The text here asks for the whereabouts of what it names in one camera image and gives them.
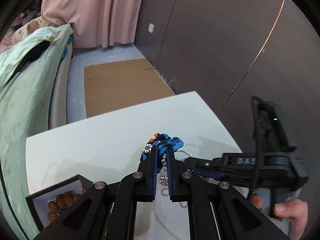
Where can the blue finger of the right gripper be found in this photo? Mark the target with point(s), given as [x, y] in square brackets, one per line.
[209, 174]
[204, 164]

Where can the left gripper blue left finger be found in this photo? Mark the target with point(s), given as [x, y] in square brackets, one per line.
[147, 185]

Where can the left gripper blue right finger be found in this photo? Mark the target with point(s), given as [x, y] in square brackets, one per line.
[178, 186]

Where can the black jewelry box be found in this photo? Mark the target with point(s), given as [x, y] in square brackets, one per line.
[47, 204]

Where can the person right hand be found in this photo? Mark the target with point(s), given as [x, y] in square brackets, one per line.
[298, 211]

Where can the white table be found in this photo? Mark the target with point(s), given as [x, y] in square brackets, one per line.
[107, 147]

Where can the flat brown cardboard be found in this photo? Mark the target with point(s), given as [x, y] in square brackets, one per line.
[116, 85]

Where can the dark wardrobe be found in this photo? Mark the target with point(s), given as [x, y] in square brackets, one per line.
[230, 50]

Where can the bed with green sheet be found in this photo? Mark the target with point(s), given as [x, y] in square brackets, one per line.
[25, 102]

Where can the light green duvet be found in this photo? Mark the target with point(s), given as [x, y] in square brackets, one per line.
[13, 56]

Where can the printed pillow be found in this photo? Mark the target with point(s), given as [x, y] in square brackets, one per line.
[29, 28]

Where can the white wall outlet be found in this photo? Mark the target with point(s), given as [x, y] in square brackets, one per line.
[151, 27]

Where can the pink curtain near wall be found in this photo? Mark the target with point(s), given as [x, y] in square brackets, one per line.
[95, 22]

